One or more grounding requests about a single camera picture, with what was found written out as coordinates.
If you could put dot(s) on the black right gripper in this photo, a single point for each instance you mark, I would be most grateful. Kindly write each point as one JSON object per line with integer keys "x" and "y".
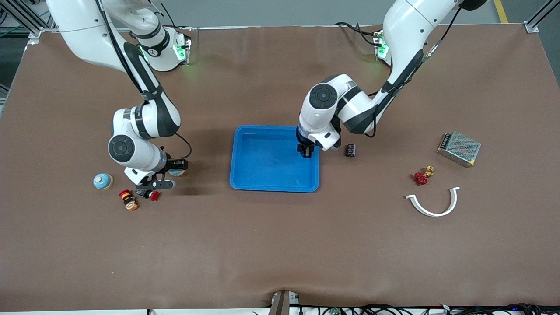
{"x": 176, "y": 165}

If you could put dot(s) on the blue dome bell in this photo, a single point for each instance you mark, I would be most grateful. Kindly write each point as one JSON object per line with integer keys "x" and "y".
{"x": 177, "y": 172}
{"x": 103, "y": 181}

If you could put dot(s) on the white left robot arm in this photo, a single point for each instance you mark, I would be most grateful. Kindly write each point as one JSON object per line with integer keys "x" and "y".
{"x": 407, "y": 26}

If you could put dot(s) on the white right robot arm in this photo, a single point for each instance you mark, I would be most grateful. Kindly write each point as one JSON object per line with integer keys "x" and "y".
{"x": 140, "y": 157}

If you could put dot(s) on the blue plastic tray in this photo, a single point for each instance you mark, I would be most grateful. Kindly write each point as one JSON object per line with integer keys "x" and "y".
{"x": 267, "y": 166}

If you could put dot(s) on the red orange emergency stop button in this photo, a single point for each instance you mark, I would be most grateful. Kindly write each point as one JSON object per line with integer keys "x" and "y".
{"x": 130, "y": 202}

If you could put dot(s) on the brown table mat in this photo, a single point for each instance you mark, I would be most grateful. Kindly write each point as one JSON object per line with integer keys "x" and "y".
{"x": 262, "y": 240}

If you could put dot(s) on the white curved plastic clamp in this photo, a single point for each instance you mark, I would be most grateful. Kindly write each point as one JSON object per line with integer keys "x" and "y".
{"x": 434, "y": 214}

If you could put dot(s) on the metal mesh power supply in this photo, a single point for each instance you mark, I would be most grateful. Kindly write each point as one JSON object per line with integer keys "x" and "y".
{"x": 459, "y": 148}

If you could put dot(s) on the red button grey switch block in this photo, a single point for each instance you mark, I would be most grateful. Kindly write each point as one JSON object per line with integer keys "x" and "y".
{"x": 154, "y": 196}

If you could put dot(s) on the metal table edge bracket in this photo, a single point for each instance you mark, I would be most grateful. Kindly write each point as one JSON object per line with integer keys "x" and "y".
{"x": 282, "y": 304}

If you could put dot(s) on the aluminium frame profile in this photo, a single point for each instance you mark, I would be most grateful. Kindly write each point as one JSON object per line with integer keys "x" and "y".
{"x": 35, "y": 36}
{"x": 531, "y": 27}

